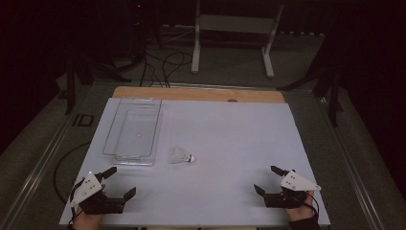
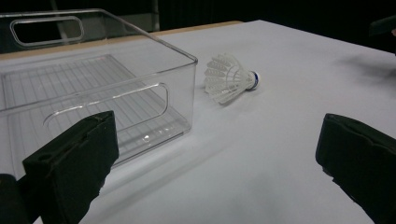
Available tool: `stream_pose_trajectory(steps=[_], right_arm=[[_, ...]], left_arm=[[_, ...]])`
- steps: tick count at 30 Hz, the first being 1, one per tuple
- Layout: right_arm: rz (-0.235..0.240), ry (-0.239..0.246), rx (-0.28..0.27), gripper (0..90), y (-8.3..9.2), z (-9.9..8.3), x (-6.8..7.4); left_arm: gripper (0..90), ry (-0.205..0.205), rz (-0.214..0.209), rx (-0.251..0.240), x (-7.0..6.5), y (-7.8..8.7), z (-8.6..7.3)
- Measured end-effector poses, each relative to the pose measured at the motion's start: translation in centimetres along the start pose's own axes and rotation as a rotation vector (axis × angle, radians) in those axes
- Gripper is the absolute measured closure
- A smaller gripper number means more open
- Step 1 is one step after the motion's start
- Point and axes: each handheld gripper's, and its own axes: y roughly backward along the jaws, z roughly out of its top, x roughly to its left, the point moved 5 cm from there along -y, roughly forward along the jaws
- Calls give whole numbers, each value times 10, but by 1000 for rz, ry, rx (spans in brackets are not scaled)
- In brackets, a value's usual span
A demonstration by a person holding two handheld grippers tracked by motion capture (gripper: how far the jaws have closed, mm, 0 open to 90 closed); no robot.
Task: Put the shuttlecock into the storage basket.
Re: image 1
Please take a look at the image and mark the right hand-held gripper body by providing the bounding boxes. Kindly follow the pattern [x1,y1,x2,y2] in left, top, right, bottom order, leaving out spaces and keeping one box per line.
[263,170,322,210]

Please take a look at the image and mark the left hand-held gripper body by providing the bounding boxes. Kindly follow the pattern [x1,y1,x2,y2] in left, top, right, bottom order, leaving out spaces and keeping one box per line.
[69,172,125,216]

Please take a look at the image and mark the clear plastic tray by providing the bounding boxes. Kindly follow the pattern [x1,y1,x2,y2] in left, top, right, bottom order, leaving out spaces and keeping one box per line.
[101,97,164,167]

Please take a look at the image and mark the white shuttlecock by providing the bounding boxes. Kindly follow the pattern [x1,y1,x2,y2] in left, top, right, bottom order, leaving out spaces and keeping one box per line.
[169,146,196,165]

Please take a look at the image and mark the person's right hand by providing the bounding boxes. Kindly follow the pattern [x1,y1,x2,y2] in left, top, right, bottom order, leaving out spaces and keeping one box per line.
[283,190,316,222]

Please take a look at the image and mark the person's left hand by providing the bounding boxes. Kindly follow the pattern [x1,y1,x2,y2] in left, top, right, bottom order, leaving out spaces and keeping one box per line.
[72,190,107,230]

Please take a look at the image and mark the black sleeve cuff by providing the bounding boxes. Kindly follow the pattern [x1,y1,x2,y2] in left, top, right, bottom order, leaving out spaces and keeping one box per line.
[287,213,323,230]

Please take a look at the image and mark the black floor socket plate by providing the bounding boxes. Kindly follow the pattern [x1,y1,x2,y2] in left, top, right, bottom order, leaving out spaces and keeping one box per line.
[72,113,96,128]

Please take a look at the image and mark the black tripod stand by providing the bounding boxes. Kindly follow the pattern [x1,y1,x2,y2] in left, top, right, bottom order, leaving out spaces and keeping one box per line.
[277,18,346,128]
[62,32,132,116]

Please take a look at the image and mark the white metal stand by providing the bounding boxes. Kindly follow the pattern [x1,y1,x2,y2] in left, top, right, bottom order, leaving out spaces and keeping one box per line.
[191,0,285,80]

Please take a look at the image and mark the black cable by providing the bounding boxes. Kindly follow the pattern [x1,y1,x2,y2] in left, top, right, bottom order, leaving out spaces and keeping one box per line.
[53,141,92,205]

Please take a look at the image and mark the black floor cables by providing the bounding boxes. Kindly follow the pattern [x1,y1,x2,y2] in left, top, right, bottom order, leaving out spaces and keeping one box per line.
[139,51,194,88]

